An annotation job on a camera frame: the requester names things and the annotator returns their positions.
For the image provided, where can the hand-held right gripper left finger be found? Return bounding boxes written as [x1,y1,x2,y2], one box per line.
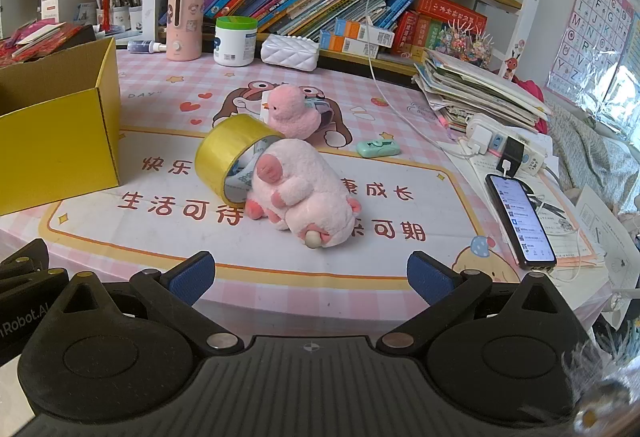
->
[47,253,246,358]

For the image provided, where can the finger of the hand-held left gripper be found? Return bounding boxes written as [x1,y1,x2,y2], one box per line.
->
[0,239,49,279]

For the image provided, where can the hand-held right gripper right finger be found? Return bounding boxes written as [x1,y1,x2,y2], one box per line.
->
[376,252,573,358]

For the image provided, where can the yellow cardboard box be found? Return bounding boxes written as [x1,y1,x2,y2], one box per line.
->
[0,37,122,216]

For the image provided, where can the yellow tape roll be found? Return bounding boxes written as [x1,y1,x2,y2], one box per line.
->
[195,113,283,206]

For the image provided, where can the mint green correction tape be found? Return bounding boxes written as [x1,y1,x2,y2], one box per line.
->
[356,139,400,158]

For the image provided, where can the pink plush sheep toy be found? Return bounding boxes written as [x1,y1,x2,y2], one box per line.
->
[244,138,362,250]

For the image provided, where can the pink plush duck toy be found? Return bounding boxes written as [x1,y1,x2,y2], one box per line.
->
[263,85,321,138]

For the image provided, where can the small teal gadget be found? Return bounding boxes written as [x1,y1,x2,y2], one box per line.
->
[302,98,333,122]

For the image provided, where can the pink printed table mat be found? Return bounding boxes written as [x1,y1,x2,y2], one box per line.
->
[0,47,616,333]

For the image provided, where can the black smartphone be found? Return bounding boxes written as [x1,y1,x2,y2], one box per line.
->
[486,173,557,269]

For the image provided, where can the printed worksheet paper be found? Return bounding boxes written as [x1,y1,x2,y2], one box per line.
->
[445,137,608,268]

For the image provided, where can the black charger plug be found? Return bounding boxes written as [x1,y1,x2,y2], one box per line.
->
[496,135,524,172]

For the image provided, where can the white charger plug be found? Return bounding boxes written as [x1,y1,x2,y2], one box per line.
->
[467,124,493,155]

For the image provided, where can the white power strip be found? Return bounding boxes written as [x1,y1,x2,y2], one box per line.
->
[466,113,551,176]

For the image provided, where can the stack of papers and booklets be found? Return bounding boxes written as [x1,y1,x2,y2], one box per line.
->
[412,48,553,135]

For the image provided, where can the grey blanket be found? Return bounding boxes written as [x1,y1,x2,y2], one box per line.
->
[550,107,640,218]

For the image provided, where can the magenta cloth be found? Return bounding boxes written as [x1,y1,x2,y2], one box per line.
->
[517,79,548,105]

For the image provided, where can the pile of red envelopes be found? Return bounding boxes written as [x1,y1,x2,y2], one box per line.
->
[0,21,83,65]

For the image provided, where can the red reindeer ornament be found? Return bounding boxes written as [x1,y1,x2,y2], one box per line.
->
[500,42,521,80]

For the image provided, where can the small dark spray bottle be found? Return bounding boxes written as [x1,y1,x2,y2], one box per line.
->
[127,40,167,54]

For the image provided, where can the white jar with green lid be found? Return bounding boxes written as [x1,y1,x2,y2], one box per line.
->
[214,16,259,68]

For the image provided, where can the colourful beaded accessories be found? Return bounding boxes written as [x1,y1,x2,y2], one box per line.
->
[437,24,493,68]

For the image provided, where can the white quilted pencil case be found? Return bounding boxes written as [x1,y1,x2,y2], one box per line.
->
[261,34,321,72]

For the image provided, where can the blue and orange box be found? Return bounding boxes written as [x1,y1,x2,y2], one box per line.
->
[332,19,396,48]
[320,31,381,58]

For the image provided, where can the pink humidifier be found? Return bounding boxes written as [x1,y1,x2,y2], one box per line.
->
[166,0,206,62]

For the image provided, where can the red book boxes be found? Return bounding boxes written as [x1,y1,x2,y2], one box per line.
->
[391,0,488,58]

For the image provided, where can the white charging cable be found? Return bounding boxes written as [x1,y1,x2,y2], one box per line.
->
[367,0,471,152]

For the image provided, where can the alphabet wall poster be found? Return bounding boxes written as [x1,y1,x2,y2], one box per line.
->
[545,0,638,92]

